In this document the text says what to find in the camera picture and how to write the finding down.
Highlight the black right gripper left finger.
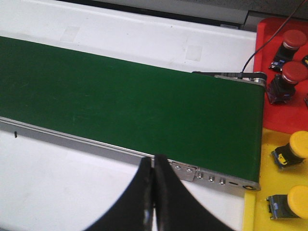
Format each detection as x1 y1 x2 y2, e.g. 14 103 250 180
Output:
86 157 154 231

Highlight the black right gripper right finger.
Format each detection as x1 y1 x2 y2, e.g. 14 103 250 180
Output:
154 155 232 231

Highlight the red emergency stop button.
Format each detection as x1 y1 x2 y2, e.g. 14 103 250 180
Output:
267 61 308 104
269 29 308 72

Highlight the green conveyor belt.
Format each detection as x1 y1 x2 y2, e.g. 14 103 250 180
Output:
0 37 264 183

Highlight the yellow plastic tray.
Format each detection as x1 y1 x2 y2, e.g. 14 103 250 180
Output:
242 128 308 231

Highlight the yellow push button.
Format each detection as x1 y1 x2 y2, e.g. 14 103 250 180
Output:
271 130 308 170
266 185 308 220

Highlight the red plastic tray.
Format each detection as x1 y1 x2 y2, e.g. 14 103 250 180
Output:
254 17 308 134

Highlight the grey stone slab right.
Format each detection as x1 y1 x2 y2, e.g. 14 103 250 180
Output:
103 0 301 24

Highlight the aluminium conveyor frame rail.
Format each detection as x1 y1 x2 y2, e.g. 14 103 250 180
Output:
0 72 266 191

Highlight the thin red black wire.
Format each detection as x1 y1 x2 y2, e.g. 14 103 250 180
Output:
241 0 306 74

